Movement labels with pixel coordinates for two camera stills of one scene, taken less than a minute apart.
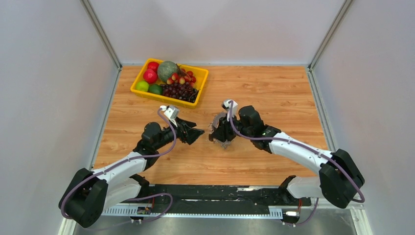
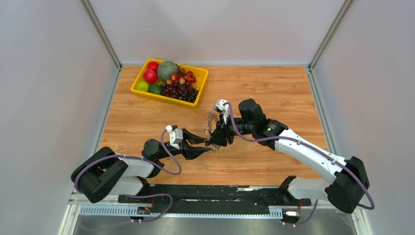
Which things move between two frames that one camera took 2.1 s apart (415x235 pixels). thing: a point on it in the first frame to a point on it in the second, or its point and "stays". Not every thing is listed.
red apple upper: (153, 65) stays
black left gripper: (191, 135) to (189, 152)
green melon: (166, 69) stays
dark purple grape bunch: (184, 91) stays
